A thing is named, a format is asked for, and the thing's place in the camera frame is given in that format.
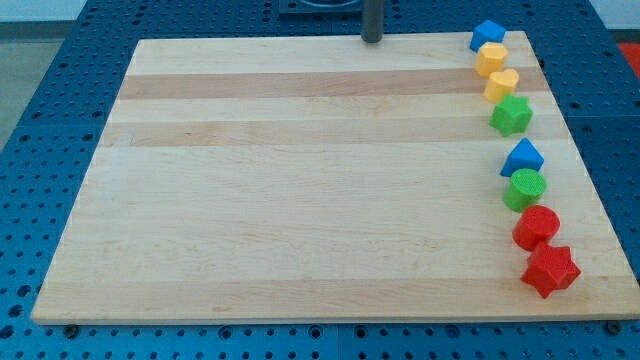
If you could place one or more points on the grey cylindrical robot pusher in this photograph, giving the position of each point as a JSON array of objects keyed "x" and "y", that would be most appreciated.
[{"x": 372, "y": 21}]

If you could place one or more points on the green star block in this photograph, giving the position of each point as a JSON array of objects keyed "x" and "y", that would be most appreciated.
[{"x": 511, "y": 115}]

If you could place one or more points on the red star block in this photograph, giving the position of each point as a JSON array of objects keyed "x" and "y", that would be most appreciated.
[{"x": 550, "y": 268}]

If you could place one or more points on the blue cube block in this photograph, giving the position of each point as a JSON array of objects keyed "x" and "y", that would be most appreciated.
[{"x": 487, "y": 31}]

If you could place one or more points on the yellow hexagon block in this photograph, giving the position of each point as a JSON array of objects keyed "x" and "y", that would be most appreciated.
[{"x": 491, "y": 57}]

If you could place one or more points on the yellow heart block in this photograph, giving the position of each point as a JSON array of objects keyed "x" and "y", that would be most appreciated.
[{"x": 501, "y": 83}]

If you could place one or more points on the wooden board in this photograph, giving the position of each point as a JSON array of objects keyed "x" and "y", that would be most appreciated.
[{"x": 322, "y": 180}]

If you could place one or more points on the blue triangle block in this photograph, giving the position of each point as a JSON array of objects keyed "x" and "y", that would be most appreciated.
[{"x": 523, "y": 156}]

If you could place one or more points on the green cylinder block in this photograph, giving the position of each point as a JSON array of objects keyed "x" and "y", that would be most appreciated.
[{"x": 525, "y": 188}]

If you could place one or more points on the red cylinder block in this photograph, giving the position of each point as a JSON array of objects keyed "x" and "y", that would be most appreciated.
[{"x": 537, "y": 224}]

